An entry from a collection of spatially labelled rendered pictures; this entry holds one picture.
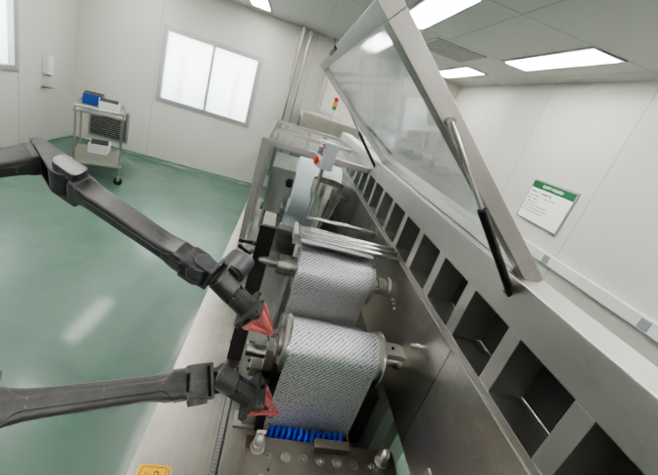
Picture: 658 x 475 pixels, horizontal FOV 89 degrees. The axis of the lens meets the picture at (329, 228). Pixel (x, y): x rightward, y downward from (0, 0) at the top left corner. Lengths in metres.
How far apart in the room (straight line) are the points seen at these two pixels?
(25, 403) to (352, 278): 0.76
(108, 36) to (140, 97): 0.93
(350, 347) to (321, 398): 0.16
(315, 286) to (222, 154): 5.52
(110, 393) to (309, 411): 0.48
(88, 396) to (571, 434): 0.76
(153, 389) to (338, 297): 0.54
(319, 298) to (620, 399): 0.74
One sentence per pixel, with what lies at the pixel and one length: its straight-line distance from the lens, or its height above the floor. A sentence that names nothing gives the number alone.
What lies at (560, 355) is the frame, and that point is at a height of 1.61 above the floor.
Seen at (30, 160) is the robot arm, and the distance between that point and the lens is 1.02.
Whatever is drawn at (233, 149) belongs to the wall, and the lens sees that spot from 6.37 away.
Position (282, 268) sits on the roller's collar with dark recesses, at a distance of 1.05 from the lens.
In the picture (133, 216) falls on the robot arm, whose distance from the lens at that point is 0.91.
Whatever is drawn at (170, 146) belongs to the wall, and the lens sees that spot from 6.64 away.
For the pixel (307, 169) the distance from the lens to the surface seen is 1.71.
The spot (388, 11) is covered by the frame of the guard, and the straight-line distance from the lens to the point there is 0.52.
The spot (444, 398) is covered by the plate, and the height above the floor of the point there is 1.35.
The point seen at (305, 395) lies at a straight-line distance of 0.96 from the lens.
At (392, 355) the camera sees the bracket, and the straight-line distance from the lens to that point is 0.96.
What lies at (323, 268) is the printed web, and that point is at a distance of 1.02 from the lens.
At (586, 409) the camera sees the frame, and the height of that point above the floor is 1.58.
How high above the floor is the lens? 1.84
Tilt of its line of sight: 20 degrees down
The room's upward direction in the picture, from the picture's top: 18 degrees clockwise
